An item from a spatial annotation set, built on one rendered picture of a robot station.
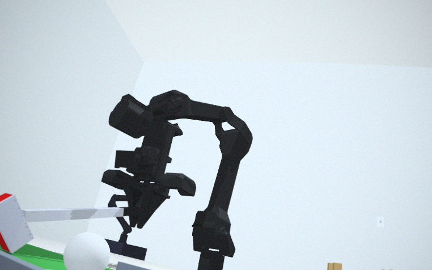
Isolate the white ball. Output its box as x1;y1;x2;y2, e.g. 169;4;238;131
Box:
63;232;111;270

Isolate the green putting mat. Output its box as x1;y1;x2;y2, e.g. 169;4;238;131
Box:
0;244;67;270

